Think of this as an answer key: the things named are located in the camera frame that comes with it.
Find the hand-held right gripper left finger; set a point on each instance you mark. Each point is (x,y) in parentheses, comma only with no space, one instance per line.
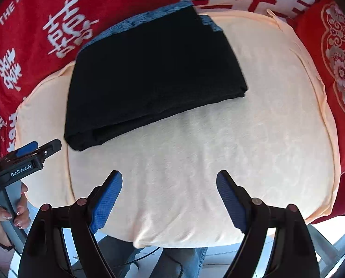
(107,202)

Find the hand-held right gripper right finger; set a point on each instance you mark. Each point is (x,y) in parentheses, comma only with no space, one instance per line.
(233,202)

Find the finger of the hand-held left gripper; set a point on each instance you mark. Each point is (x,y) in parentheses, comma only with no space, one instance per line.
(49,147)
(27,148)

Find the black pants with blue waistband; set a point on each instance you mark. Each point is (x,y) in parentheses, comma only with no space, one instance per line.
(155,81)

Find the person's left forearm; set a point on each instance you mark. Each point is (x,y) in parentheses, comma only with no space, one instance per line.
(0,256)

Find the person's left hand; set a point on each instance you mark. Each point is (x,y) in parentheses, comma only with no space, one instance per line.
(20,218)

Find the person's left leg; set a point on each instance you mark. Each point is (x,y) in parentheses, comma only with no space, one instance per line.
(117,252)

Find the person's leg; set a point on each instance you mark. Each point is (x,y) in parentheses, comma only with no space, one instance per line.
(184,262)
(117,252)

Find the peach folded garment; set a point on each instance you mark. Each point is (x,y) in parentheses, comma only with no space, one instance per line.
(218,139)

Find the person's right leg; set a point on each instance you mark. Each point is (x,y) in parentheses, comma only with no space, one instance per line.
(184,262)

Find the red printed blanket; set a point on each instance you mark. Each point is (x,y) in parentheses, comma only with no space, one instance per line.
(45,20)

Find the red embroidered pillow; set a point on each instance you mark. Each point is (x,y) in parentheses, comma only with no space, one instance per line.
(340,63)

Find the grey metal frame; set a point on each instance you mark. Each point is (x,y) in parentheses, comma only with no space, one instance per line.
(328,243)

